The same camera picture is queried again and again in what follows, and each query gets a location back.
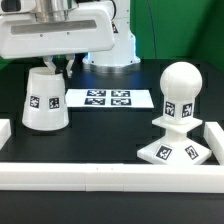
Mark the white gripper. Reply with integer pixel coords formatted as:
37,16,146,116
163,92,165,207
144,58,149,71
0,8,114,78

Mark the white lamp shade cone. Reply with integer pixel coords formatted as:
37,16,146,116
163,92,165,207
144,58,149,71
22,67,69,131

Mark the white lamp bulb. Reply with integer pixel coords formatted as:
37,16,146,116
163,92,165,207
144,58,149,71
160,62,202,125

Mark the white lamp base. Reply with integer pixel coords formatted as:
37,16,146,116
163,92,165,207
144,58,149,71
137,117,212,165

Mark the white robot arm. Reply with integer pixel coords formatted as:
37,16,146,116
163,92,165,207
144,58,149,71
0,0,119,75

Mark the white marker sheet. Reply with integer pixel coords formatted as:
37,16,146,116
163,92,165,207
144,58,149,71
66,89,154,108

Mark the white left fence block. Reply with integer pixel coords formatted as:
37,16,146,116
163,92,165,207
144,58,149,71
0,119,11,150

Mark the white front fence bar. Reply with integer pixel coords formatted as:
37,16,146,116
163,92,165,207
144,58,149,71
0,163,224,193

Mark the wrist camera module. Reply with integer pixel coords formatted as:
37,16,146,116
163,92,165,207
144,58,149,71
0,0,36,14

